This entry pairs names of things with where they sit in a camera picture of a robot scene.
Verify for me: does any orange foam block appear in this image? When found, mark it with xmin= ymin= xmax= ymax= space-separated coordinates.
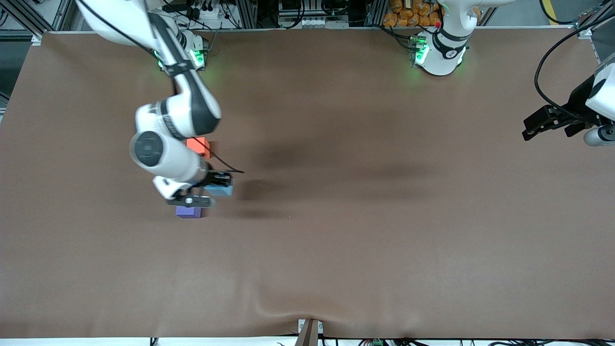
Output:
xmin=186 ymin=136 xmax=212 ymax=160

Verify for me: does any white terminal block row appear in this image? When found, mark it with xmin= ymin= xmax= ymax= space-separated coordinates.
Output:
xmin=300 ymin=17 xmax=350 ymax=29

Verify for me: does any brown table cloth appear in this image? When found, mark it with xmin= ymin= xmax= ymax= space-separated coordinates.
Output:
xmin=0 ymin=26 xmax=615 ymax=340

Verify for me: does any white power strip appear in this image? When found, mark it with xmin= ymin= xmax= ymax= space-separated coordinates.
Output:
xmin=185 ymin=4 xmax=222 ymax=21

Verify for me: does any pile of orange bags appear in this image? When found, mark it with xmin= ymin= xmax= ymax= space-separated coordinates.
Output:
xmin=382 ymin=0 xmax=443 ymax=28

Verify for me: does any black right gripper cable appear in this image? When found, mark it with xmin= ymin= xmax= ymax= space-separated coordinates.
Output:
xmin=76 ymin=0 xmax=246 ymax=174

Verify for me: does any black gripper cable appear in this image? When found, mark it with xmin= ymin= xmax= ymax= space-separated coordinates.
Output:
xmin=534 ymin=22 xmax=615 ymax=124
xmin=76 ymin=0 xmax=246 ymax=174

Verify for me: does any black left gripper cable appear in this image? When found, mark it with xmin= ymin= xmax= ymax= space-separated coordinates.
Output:
xmin=534 ymin=22 xmax=615 ymax=124

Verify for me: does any brown camera mount post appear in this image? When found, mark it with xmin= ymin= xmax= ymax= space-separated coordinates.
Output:
xmin=295 ymin=319 xmax=324 ymax=346

